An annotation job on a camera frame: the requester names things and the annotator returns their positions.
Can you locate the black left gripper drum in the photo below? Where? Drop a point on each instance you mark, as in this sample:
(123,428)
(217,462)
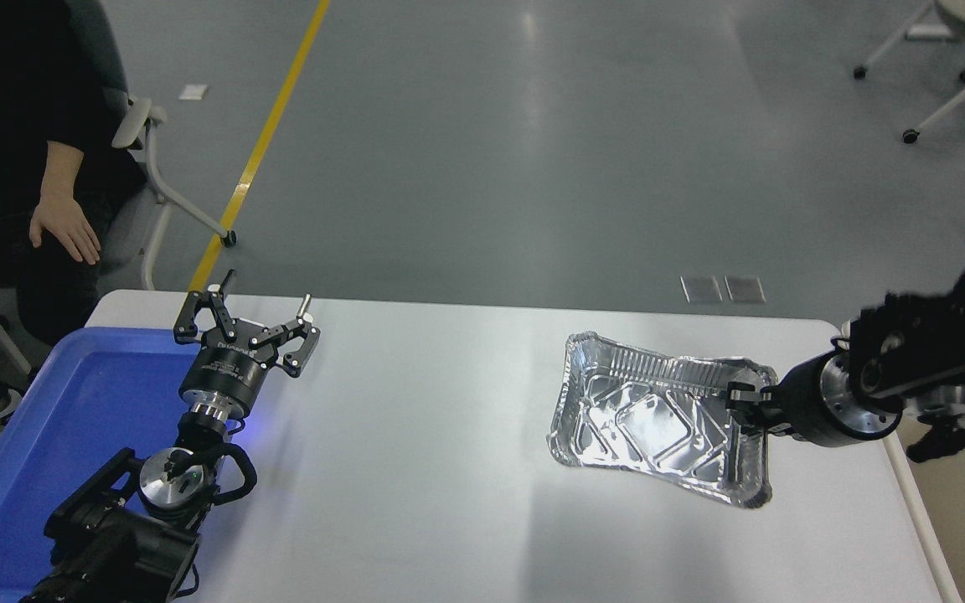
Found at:
(227,373)

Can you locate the person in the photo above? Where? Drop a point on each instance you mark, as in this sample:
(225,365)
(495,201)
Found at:
(22,100)

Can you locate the white office chair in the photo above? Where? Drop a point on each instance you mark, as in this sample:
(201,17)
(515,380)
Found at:
(156,180)
(960,88)

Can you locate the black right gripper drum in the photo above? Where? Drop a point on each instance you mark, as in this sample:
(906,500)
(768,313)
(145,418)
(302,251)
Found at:
(801,402)

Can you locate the white paper scrap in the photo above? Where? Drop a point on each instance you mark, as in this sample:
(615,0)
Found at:
(193,92)

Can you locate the person's left hand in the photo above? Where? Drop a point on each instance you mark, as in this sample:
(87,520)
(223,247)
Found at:
(64,222)

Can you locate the blue plastic tray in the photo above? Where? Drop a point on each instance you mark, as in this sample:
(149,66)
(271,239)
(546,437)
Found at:
(72,419)

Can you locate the foil tray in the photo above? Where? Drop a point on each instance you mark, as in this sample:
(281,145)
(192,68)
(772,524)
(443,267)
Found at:
(650,419)

